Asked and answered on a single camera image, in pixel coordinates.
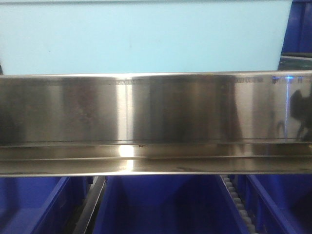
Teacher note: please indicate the dark blue bin lower middle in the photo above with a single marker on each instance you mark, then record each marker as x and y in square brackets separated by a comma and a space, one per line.
[168, 204]

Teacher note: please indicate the white roller track right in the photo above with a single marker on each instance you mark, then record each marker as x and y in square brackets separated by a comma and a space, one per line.
[238, 204]

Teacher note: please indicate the stainless steel shelf front rail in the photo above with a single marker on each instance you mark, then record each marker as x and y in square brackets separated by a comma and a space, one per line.
[156, 123]

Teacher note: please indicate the dark blue bin upper right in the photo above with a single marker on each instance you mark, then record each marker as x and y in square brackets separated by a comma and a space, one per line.
[298, 37]

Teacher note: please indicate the roller track left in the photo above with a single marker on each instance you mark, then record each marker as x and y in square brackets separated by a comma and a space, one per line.
[87, 217]

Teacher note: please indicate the dark blue bin lower right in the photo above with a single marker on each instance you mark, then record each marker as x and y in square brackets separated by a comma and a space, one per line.
[277, 204]

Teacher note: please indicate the dark blue bin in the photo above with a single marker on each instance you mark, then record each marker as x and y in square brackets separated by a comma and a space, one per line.
[40, 205]
[277, 204]
[168, 204]
[298, 37]

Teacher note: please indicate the dark blue bin lower left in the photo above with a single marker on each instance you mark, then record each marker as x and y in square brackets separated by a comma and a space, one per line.
[40, 205]

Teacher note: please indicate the light blue plastic bin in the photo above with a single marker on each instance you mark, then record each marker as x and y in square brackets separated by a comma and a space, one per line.
[141, 36]

